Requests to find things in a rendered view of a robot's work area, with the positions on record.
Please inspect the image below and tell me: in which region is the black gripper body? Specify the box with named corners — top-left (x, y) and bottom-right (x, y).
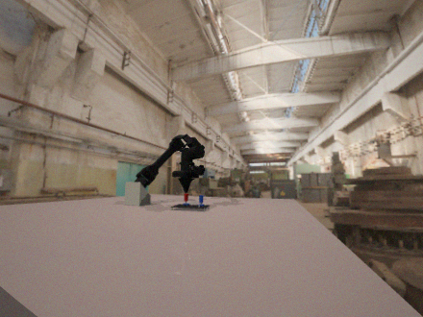
top-left (172, 159), bottom-right (199, 179)

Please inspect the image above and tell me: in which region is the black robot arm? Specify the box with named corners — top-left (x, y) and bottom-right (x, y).
top-left (135, 134), bottom-right (205, 188)

